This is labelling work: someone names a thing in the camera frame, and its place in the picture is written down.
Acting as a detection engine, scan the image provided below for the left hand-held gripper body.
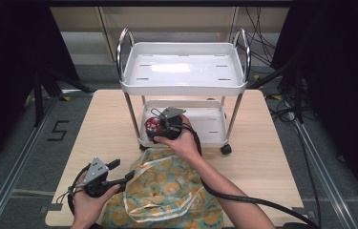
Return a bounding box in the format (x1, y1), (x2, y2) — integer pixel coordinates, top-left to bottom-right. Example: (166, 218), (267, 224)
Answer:
(82, 156), (127, 198)

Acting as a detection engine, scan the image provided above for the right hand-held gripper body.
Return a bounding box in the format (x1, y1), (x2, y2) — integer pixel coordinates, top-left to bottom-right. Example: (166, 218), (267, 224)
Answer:
(158, 106), (187, 141)

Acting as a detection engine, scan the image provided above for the dark candy jar red lid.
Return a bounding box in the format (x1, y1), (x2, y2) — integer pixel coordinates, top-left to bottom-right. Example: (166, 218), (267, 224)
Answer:
(144, 116), (165, 141)

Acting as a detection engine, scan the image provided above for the lemon print fabric bag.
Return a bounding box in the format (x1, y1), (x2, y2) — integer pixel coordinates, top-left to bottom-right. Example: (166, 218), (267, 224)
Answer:
(101, 147), (225, 229)

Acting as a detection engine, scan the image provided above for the white two-tier trolley cart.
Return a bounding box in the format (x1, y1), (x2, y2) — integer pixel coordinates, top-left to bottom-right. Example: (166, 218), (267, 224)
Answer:
(116, 27), (252, 156)

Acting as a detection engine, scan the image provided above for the person's right hand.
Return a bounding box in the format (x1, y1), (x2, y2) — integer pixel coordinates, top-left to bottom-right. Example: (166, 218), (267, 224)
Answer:
(154, 114), (202, 163)

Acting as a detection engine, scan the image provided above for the person's left hand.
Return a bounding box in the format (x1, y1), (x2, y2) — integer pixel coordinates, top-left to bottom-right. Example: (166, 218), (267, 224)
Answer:
(71, 181), (121, 229)

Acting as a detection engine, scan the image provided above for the black metal stand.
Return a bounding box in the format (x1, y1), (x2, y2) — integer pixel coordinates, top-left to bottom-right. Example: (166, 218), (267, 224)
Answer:
(248, 55), (306, 126)
(32, 65), (95, 129)

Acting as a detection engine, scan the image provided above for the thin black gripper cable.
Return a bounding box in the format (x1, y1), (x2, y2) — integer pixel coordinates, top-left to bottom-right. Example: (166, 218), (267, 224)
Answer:
(56, 162), (93, 218)

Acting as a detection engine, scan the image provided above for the metal floor rail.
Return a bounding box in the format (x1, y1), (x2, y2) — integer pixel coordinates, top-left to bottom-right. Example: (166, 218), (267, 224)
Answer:
(0, 94), (61, 229)
(289, 111), (358, 229)

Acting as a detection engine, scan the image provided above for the thick black gripper cable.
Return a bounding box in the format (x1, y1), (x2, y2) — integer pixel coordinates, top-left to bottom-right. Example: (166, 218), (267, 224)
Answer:
(179, 122), (323, 229)

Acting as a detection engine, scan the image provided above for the bundle of black floor cables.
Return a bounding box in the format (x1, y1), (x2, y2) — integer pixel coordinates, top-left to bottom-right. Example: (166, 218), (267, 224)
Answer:
(235, 6), (297, 70)

